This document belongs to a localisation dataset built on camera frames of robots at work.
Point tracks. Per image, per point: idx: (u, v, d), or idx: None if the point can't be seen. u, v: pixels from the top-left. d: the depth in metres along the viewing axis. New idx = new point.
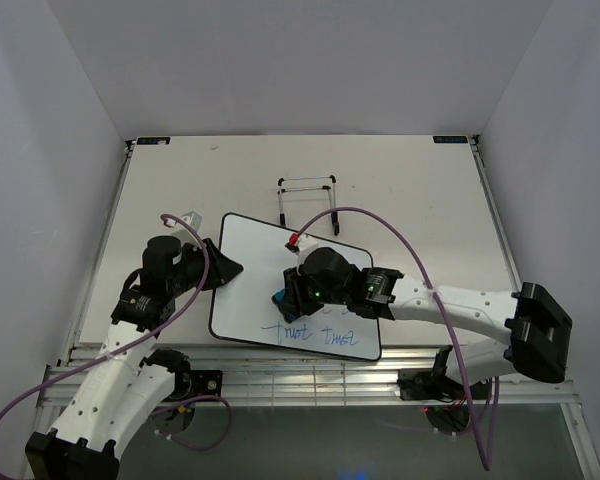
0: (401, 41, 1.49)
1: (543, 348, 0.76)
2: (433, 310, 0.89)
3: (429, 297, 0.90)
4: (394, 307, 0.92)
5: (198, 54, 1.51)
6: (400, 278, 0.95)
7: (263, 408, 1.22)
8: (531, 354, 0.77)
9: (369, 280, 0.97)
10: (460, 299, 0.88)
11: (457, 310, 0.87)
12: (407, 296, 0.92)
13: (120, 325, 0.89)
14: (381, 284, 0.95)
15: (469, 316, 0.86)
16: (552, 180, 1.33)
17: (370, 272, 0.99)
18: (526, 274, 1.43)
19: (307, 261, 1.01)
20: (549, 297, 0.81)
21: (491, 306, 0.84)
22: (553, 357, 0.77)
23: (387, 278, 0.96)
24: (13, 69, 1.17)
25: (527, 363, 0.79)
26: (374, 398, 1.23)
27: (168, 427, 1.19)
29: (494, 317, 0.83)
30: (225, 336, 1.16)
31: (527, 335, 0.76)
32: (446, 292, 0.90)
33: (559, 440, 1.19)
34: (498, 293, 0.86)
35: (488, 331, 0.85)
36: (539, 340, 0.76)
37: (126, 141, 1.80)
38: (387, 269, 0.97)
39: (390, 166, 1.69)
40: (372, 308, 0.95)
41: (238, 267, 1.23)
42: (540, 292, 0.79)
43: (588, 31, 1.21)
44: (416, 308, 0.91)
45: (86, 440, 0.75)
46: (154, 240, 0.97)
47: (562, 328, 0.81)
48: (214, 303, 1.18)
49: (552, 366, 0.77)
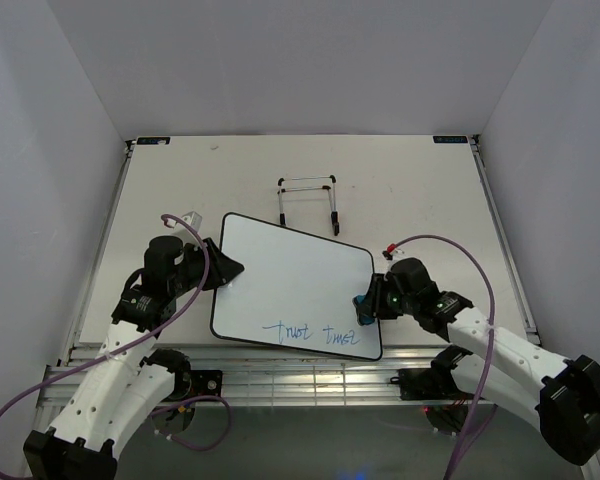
0: (401, 40, 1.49)
1: (570, 417, 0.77)
2: (482, 344, 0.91)
3: (485, 332, 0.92)
4: (452, 327, 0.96)
5: (198, 55, 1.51)
6: (469, 306, 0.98)
7: (262, 408, 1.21)
8: (555, 414, 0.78)
9: (442, 300, 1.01)
10: (514, 345, 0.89)
11: (504, 352, 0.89)
12: (467, 323, 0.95)
13: (120, 325, 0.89)
14: (451, 307, 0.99)
15: (513, 362, 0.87)
16: (552, 179, 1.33)
17: (447, 294, 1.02)
18: (526, 274, 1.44)
19: (394, 267, 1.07)
20: None
21: (538, 361, 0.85)
22: (580, 430, 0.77)
23: (458, 303, 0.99)
24: (13, 69, 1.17)
25: (552, 426, 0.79)
26: (374, 398, 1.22)
27: (168, 427, 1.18)
29: (534, 370, 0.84)
30: (226, 336, 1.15)
31: (558, 396, 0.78)
32: (503, 335, 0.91)
33: None
34: (552, 354, 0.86)
35: (525, 383, 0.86)
36: (571, 408, 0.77)
37: (126, 141, 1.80)
38: (463, 297, 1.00)
39: (390, 166, 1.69)
40: (432, 322, 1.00)
41: (238, 267, 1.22)
42: (595, 371, 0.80)
43: (588, 31, 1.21)
44: (469, 337, 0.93)
45: (84, 440, 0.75)
46: (155, 240, 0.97)
47: None
48: (215, 303, 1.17)
49: (575, 438, 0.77)
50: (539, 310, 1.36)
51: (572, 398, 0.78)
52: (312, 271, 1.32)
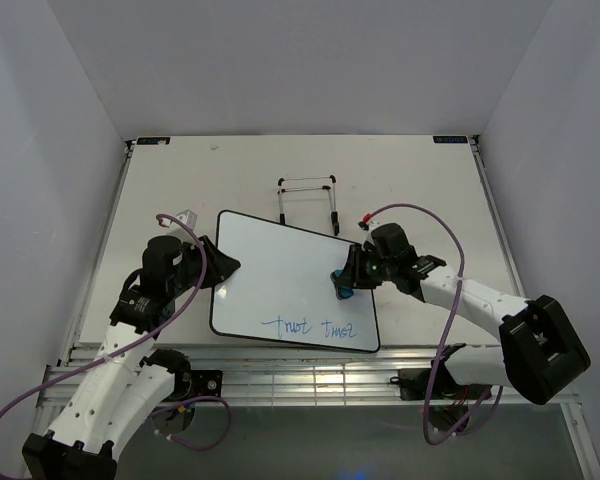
0: (401, 41, 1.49)
1: (527, 353, 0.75)
2: (450, 295, 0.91)
3: (454, 284, 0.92)
4: (424, 284, 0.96)
5: (198, 55, 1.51)
6: (442, 265, 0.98)
7: (263, 407, 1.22)
8: (513, 350, 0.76)
9: (418, 261, 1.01)
10: (479, 292, 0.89)
11: (470, 298, 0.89)
12: (438, 277, 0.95)
13: (118, 327, 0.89)
14: (426, 268, 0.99)
15: (478, 307, 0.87)
16: (552, 179, 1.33)
17: (423, 255, 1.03)
18: (526, 274, 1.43)
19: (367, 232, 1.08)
20: (565, 319, 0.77)
21: (501, 303, 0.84)
22: (538, 369, 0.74)
23: (433, 263, 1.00)
24: (13, 70, 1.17)
25: (512, 366, 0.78)
26: (374, 398, 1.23)
27: (168, 427, 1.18)
29: (497, 311, 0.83)
30: (226, 332, 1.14)
31: (516, 331, 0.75)
32: (471, 285, 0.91)
33: (558, 439, 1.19)
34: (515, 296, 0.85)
35: (491, 327, 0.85)
36: (527, 344, 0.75)
37: (126, 141, 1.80)
38: (438, 258, 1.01)
39: (390, 166, 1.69)
40: (407, 283, 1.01)
41: (235, 264, 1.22)
42: (555, 309, 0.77)
43: (588, 31, 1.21)
44: (439, 289, 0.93)
45: (83, 443, 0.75)
46: (153, 241, 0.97)
47: (570, 356, 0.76)
48: (213, 301, 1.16)
49: (535, 374, 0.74)
50: None
51: (530, 334, 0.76)
52: (310, 268, 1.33)
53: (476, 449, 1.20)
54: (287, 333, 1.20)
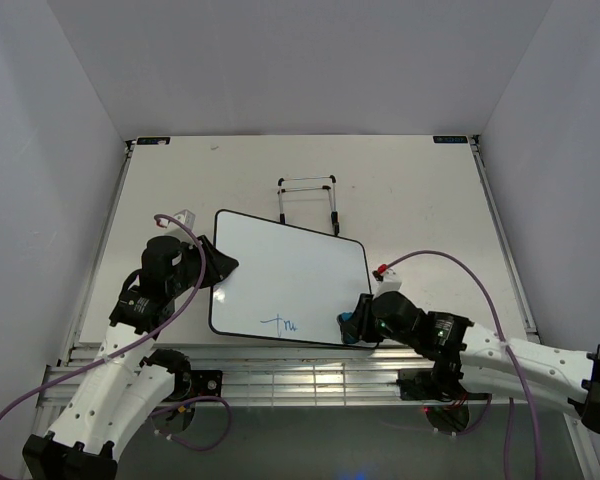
0: (400, 41, 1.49)
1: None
2: (505, 362, 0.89)
3: (502, 350, 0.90)
4: (464, 356, 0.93)
5: (197, 55, 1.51)
6: (470, 326, 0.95)
7: (263, 407, 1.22)
8: None
9: (438, 325, 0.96)
10: (534, 354, 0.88)
11: (529, 364, 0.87)
12: (478, 344, 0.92)
13: (117, 328, 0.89)
14: (451, 331, 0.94)
15: (542, 373, 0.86)
16: (552, 179, 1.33)
17: (438, 316, 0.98)
18: (526, 274, 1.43)
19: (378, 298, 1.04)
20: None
21: (566, 366, 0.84)
22: None
23: (456, 325, 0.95)
24: (13, 68, 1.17)
25: None
26: (375, 398, 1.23)
27: (168, 427, 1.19)
29: (569, 376, 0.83)
30: (225, 332, 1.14)
31: None
32: (520, 346, 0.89)
33: (559, 440, 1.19)
34: (573, 353, 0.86)
35: (559, 389, 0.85)
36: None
37: (126, 141, 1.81)
38: (457, 315, 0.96)
39: (390, 166, 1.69)
40: (440, 353, 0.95)
41: (234, 263, 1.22)
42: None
43: (589, 31, 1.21)
44: (487, 358, 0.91)
45: (83, 444, 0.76)
46: (151, 242, 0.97)
47: None
48: (212, 301, 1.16)
49: None
50: (539, 311, 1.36)
51: None
52: (310, 267, 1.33)
53: (476, 449, 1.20)
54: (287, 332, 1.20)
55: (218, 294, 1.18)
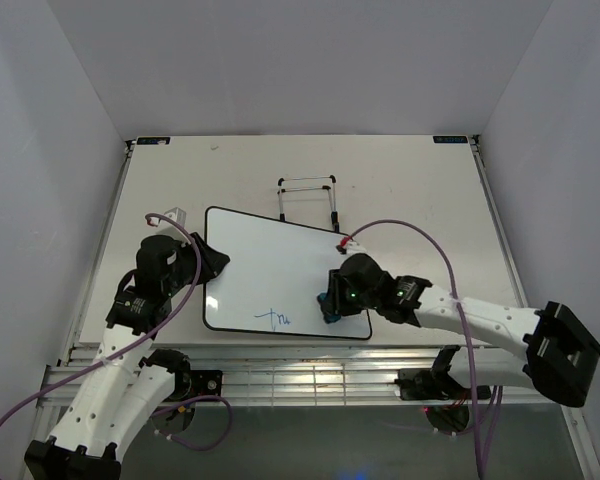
0: (400, 41, 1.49)
1: (559, 369, 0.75)
2: (454, 319, 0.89)
3: (453, 307, 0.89)
4: (419, 314, 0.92)
5: (197, 54, 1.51)
6: (429, 287, 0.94)
7: (263, 407, 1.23)
8: (546, 371, 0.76)
9: (400, 286, 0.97)
10: (484, 311, 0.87)
11: (477, 321, 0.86)
12: (433, 302, 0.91)
13: (115, 329, 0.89)
14: (411, 292, 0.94)
15: (488, 329, 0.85)
16: (551, 178, 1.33)
17: (402, 279, 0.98)
18: (526, 274, 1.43)
19: (344, 264, 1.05)
20: (576, 322, 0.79)
21: (513, 321, 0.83)
22: (571, 377, 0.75)
23: (417, 286, 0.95)
24: (12, 67, 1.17)
25: (545, 381, 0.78)
26: (374, 398, 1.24)
27: (168, 427, 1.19)
29: (513, 332, 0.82)
30: (220, 326, 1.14)
31: (544, 352, 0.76)
32: (471, 303, 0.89)
33: (559, 441, 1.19)
34: (523, 310, 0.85)
35: (506, 345, 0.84)
36: (555, 358, 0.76)
37: (126, 141, 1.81)
38: (419, 278, 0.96)
39: (390, 166, 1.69)
40: (398, 313, 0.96)
41: (224, 257, 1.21)
42: (566, 314, 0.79)
43: (589, 30, 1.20)
44: (439, 315, 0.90)
45: (85, 447, 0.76)
46: (145, 241, 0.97)
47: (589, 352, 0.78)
48: (205, 297, 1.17)
49: (569, 383, 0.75)
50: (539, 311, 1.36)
51: (554, 348, 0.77)
52: (307, 265, 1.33)
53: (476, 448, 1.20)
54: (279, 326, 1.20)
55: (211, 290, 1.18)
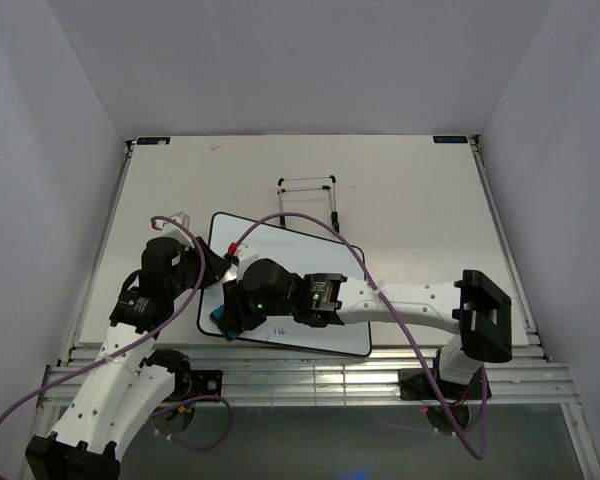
0: (400, 41, 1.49)
1: (491, 337, 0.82)
2: (381, 310, 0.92)
3: (375, 298, 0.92)
4: (342, 313, 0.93)
5: (197, 54, 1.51)
6: (343, 282, 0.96)
7: (263, 407, 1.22)
8: (480, 342, 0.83)
9: (314, 288, 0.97)
10: (406, 295, 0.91)
11: (404, 306, 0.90)
12: (354, 298, 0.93)
13: (117, 328, 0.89)
14: (326, 291, 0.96)
15: (417, 311, 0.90)
16: (551, 178, 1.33)
17: (314, 279, 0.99)
18: (526, 274, 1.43)
19: (246, 273, 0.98)
20: (490, 282, 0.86)
21: (437, 300, 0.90)
22: (499, 338, 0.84)
23: (331, 284, 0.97)
24: (13, 68, 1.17)
25: (478, 349, 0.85)
26: (374, 398, 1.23)
27: (168, 427, 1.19)
29: (440, 310, 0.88)
30: (211, 330, 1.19)
31: (476, 326, 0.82)
32: (392, 290, 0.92)
33: (559, 440, 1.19)
34: (441, 285, 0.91)
35: (437, 323, 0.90)
36: (485, 328, 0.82)
37: (126, 141, 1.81)
38: (331, 275, 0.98)
39: (390, 166, 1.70)
40: (320, 317, 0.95)
41: (227, 263, 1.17)
42: (481, 280, 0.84)
43: (589, 30, 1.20)
44: (364, 310, 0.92)
45: (86, 443, 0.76)
46: (150, 242, 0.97)
47: (502, 307, 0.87)
48: (202, 301, 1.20)
49: (499, 345, 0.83)
50: (539, 310, 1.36)
51: (482, 318, 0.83)
52: (309, 268, 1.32)
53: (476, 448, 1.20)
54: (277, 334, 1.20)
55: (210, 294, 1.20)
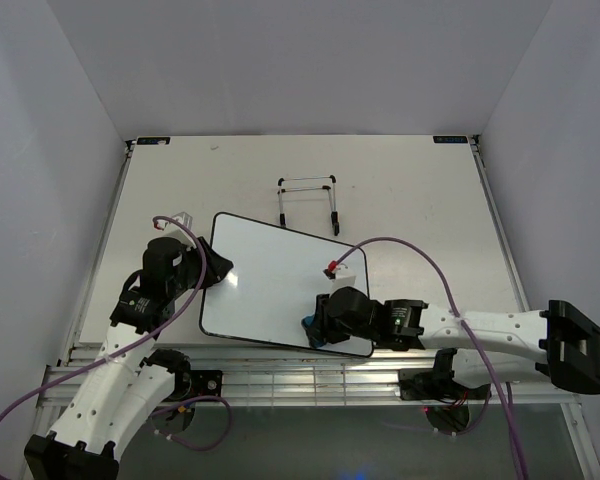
0: (400, 41, 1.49)
1: (582, 370, 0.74)
2: (463, 338, 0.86)
3: (458, 327, 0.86)
4: (424, 340, 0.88)
5: (198, 54, 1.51)
6: (425, 308, 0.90)
7: (263, 407, 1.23)
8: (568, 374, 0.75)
9: (394, 313, 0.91)
10: (489, 324, 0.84)
11: (488, 336, 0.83)
12: (436, 326, 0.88)
13: (117, 328, 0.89)
14: (408, 317, 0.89)
15: (501, 341, 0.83)
16: (552, 178, 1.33)
17: (394, 303, 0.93)
18: (526, 274, 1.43)
19: (331, 300, 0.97)
20: (579, 311, 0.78)
21: (523, 330, 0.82)
22: (590, 371, 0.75)
23: (412, 310, 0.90)
24: (12, 68, 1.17)
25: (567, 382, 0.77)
26: (374, 398, 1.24)
27: (168, 427, 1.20)
29: (527, 340, 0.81)
30: (215, 332, 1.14)
31: (564, 357, 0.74)
32: (474, 319, 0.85)
33: (559, 440, 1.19)
34: (526, 313, 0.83)
35: (521, 353, 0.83)
36: (575, 360, 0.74)
37: (126, 141, 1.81)
38: (412, 300, 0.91)
39: (390, 166, 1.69)
40: (401, 342, 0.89)
41: (227, 264, 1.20)
42: (570, 311, 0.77)
43: (589, 30, 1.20)
44: (445, 338, 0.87)
45: (85, 443, 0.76)
46: (152, 242, 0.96)
47: (593, 338, 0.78)
48: (204, 301, 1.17)
49: (591, 379, 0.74)
50: None
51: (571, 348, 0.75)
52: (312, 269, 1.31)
53: (476, 448, 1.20)
54: (279, 334, 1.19)
55: (212, 294, 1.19)
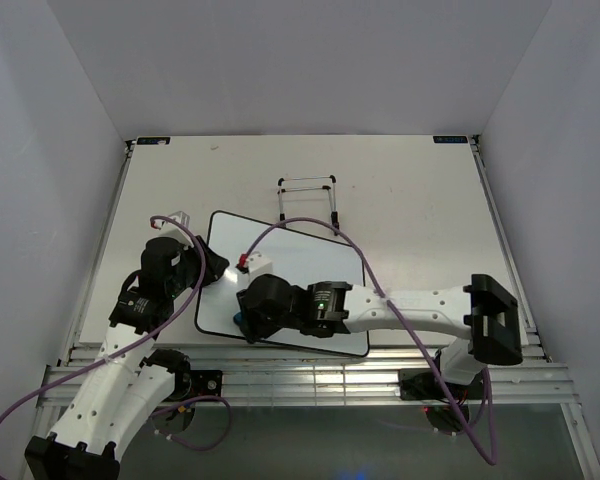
0: (400, 41, 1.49)
1: (503, 340, 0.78)
2: (391, 318, 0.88)
3: (384, 306, 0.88)
4: (350, 322, 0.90)
5: (197, 55, 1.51)
6: (349, 290, 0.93)
7: (263, 407, 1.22)
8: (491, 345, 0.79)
9: (317, 298, 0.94)
10: (414, 302, 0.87)
11: (414, 313, 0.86)
12: (361, 307, 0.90)
13: (117, 328, 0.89)
14: (331, 300, 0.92)
15: (426, 318, 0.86)
16: (551, 178, 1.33)
17: (316, 288, 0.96)
18: (526, 274, 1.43)
19: (249, 290, 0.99)
20: (498, 285, 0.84)
21: (447, 306, 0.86)
22: (511, 342, 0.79)
23: (335, 293, 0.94)
24: (13, 68, 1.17)
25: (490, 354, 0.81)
26: (374, 398, 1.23)
27: (168, 427, 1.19)
29: (451, 316, 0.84)
30: (209, 329, 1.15)
31: (487, 330, 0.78)
32: (402, 298, 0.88)
33: (559, 440, 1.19)
34: (449, 290, 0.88)
35: (445, 329, 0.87)
36: (497, 331, 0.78)
37: (126, 141, 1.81)
38: (336, 284, 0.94)
39: (390, 166, 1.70)
40: (325, 328, 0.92)
41: (225, 262, 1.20)
42: (490, 284, 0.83)
43: (589, 30, 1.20)
44: (371, 319, 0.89)
45: (86, 444, 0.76)
46: (151, 242, 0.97)
47: (511, 311, 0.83)
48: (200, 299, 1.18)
49: (512, 350, 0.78)
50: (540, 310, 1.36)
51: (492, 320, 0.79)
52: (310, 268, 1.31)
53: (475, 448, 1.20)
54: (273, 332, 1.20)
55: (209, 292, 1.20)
